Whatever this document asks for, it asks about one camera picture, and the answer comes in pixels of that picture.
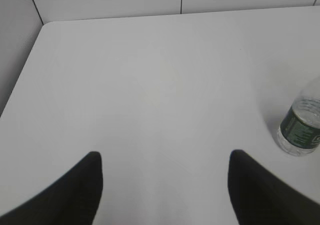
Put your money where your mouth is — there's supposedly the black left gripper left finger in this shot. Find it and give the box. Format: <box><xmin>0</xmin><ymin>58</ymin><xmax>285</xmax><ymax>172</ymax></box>
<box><xmin>0</xmin><ymin>151</ymin><xmax>103</xmax><ymax>225</ymax></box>

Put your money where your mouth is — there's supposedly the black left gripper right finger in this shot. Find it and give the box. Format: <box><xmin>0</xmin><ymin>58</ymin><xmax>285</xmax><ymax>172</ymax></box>
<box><xmin>227</xmin><ymin>149</ymin><xmax>320</xmax><ymax>225</ymax></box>

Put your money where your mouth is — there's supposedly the clear Cestbon water bottle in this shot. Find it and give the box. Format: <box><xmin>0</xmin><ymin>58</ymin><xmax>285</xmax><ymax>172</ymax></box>
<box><xmin>277</xmin><ymin>77</ymin><xmax>320</xmax><ymax>157</ymax></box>

